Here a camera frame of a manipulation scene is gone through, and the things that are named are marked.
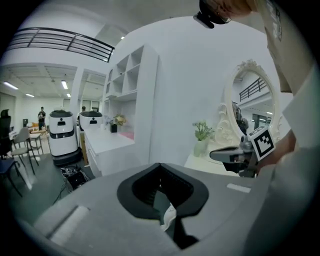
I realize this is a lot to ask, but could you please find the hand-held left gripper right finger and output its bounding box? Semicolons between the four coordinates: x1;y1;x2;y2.
159;162;209;218

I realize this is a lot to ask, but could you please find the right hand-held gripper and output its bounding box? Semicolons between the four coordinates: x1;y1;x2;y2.
209;125;276;179

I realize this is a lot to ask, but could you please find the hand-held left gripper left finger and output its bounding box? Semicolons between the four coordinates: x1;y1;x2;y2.
116;162;161;220

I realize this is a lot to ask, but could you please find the person's right forearm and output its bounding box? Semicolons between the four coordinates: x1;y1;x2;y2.
256;127;299;176

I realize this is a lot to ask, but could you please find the white dressing table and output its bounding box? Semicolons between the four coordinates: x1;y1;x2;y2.
183;152;241;178

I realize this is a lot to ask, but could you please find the white vase with green plant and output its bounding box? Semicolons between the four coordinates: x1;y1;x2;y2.
191;120;216;158

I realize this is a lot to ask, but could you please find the white low cabinet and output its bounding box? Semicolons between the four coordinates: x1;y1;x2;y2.
83;127;136;177

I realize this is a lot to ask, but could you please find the ornate white oval mirror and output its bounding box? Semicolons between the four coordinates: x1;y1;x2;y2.
214;59;286;151

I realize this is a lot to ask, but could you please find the flower bouquet in black vase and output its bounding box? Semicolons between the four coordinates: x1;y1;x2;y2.
109;113;128;134

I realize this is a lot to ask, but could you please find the white service robot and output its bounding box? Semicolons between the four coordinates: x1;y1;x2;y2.
78;110;104;152
48;106;83;166

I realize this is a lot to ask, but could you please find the white cubby shelf unit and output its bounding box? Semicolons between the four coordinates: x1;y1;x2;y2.
101;44;161;176

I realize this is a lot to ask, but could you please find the wooden table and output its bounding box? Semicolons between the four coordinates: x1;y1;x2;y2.
28;126;50;141

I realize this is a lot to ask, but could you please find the grey dining chair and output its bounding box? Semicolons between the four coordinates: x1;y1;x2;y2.
10;125;40;176

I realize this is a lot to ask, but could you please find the dark metal-leg chair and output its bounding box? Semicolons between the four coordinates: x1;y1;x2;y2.
0;158;24;198

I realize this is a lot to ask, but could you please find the person's beige shirt torso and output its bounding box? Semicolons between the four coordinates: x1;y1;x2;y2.
246;0;316;94

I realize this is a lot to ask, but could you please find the black office chair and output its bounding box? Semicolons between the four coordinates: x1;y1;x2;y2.
0;108;13;161

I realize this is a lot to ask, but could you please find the black balcony railing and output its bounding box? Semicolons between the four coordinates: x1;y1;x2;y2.
6;26;116;64

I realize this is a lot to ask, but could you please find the black box with cables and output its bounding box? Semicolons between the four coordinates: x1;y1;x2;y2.
60;164;90;192

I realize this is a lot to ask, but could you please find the head-worn camera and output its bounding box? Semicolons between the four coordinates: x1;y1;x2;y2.
193;4;232;30

